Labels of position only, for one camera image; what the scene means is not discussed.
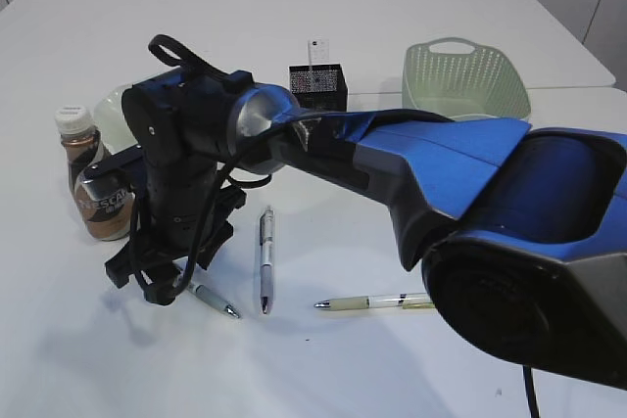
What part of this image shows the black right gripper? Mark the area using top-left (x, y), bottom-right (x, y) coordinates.
top-left (105, 70), bottom-right (232, 305)

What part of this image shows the grey grip pen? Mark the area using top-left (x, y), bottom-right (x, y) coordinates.
top-left (186, 270), bottom-right (241, 320)
top-left (260, 207), bottom-right (275, 315)

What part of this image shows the brown coffee drink bottle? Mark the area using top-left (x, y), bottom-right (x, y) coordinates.
top-left (55, 106), bottom-right (132, 241)

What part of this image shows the clear plastic ruler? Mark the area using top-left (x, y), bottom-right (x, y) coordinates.
top-left (308, 38), bottom-right (330, 72)

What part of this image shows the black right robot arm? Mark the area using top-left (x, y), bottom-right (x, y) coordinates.
top-left (121, 68), bottom-right (626, 389)

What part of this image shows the green wavy glass plate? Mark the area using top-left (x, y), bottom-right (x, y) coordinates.
top-left (93, 85), bottom-right (137, 154)

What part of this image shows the black mesh pen holder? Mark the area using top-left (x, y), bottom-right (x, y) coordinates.
top-left (289, 64), bottom-right (348, 113)

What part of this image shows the beige grip white pen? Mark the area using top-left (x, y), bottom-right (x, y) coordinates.
top-left (313, 293), bottom-right (434, 311)

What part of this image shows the green plastic woven basket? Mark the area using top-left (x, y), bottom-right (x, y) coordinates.
top-left (402, 37), bottom-right (531, 120)

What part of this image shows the silver blue wrist camera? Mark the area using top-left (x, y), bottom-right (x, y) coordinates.
top-left (78, 144), bottom-right (147, 200)

